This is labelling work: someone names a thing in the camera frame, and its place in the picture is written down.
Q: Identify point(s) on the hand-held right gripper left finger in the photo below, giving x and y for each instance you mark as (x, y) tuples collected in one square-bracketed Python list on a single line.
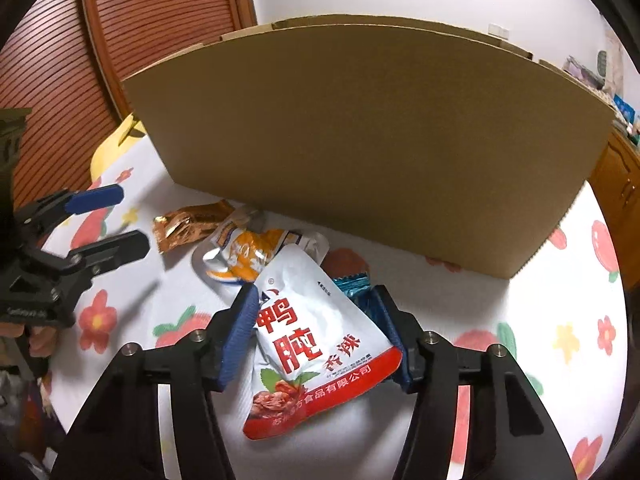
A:
[(240, 340)]

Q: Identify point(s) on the person's left hand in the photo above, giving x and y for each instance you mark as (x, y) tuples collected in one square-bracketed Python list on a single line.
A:
[(44, 342)]

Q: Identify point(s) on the pale patterned curtain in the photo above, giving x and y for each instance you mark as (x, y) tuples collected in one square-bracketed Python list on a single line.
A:
[(614, 55)]

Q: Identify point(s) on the white wall switch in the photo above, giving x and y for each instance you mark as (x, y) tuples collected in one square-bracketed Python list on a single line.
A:
[(498, 31)]

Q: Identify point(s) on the blue box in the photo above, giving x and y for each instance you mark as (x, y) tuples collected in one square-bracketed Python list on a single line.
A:
[(624, 105)]

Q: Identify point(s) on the slatted wooden wardrobe door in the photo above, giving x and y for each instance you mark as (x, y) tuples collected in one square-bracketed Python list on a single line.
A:
[(45, 85), (165, 25)]

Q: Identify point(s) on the teal foil wrapper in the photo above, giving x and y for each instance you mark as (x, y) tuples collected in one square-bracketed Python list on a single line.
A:
[(352, 285)]

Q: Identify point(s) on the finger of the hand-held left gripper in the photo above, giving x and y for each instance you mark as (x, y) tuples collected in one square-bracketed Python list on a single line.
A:
[(97, 199), (115, 250)]

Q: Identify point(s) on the white snack packet red label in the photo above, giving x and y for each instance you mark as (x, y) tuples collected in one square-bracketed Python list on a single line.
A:
[(310, 340)]

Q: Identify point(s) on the cardboard box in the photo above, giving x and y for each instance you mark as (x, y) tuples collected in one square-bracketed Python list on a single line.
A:
[(375, 135)]

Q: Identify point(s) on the white orange snack packet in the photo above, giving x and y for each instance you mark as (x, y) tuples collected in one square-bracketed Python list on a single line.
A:
[(245, 252)]

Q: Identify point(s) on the purple bag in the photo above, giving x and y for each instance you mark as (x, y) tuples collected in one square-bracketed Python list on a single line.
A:
[(580, 70)]

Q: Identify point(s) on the strawberry flower print tablecloth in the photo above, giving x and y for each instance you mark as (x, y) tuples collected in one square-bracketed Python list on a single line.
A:
[(150, 290)]

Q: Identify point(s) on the small copper foil wrapper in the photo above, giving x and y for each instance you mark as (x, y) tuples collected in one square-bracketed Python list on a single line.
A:
[(185, 227)]

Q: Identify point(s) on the wooden cabinet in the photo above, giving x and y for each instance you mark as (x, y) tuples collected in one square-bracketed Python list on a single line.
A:
[(620, 180)]

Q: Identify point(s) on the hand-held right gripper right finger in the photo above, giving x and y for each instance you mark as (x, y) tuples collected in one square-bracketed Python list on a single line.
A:
[(400, 360)]

